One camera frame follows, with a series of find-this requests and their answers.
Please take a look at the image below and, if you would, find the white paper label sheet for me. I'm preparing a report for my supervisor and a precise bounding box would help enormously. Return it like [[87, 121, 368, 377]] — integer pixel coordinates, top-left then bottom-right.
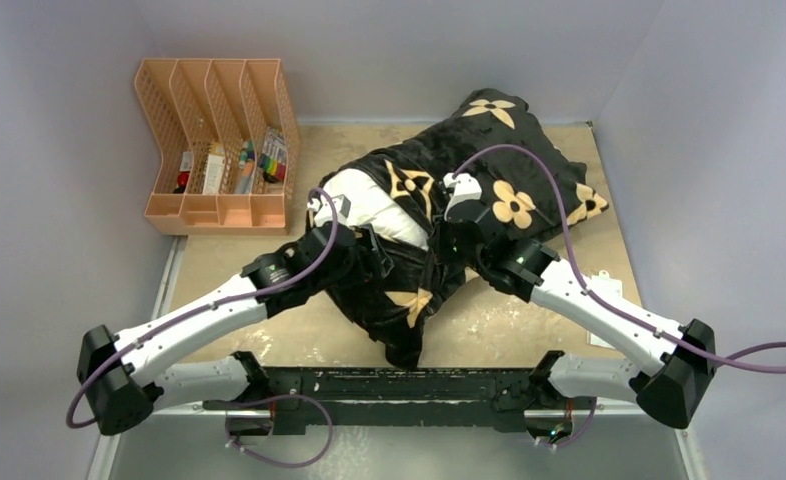
[[587, 270, 624, 350]]

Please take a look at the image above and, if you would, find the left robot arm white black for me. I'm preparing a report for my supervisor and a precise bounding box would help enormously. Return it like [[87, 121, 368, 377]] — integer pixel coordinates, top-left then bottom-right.
[[66, 221, 393, 436]]

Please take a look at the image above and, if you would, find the black pillowcase with beige flowers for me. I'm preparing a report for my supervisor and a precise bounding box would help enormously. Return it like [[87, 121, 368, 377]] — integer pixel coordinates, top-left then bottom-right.
[[320, 88, 609, 369]]

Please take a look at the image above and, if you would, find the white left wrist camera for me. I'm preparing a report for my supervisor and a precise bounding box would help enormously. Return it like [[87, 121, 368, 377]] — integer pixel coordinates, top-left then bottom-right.
[[306, 187, 351, 228]]

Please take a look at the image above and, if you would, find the orange plastic file organizer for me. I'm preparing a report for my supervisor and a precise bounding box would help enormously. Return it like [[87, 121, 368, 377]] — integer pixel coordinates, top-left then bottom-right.
[[134, 58, 301, 236]]

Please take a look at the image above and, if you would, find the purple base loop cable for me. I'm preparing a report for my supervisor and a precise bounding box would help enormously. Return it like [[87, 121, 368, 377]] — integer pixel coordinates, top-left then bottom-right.
[[224, 386, 337, 469]]

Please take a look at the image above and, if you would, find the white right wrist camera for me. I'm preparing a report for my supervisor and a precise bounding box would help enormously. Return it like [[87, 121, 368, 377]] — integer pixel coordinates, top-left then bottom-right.
[[442, 173, 483, 223]]

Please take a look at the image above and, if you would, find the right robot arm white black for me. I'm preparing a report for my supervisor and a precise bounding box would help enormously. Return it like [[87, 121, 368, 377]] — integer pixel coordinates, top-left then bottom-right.
[[429, 200, 716, 429]]

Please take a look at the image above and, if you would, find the red round object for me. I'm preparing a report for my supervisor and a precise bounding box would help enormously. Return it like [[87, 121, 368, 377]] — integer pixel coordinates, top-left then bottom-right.
[[176, 171, 190, 190]]

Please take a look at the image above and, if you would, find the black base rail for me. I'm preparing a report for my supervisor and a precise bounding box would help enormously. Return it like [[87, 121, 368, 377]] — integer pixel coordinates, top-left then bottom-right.
[[206, 367, 593, 437]]

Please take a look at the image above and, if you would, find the colourful marker set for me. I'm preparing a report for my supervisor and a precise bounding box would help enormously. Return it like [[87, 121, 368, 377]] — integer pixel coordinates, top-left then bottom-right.
[[258, 127, 288, 183]]

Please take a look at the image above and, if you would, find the white card box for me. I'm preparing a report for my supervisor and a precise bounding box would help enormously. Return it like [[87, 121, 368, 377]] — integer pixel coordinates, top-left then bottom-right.
[[202, 154, 225, 195]]

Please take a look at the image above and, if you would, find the white pillow insert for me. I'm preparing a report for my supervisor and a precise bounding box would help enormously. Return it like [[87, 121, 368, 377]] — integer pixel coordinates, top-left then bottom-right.
[[322, 169, 428, 250]]

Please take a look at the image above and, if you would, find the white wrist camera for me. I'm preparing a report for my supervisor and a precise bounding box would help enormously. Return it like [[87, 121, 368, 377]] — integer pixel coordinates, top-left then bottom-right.
[[306, 187, 351, 228], [442, 173, 483, 223]]

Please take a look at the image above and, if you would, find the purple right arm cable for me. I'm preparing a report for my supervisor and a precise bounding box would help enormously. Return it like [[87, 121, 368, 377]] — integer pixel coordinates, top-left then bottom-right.
[[452, 143, 786, 376]]

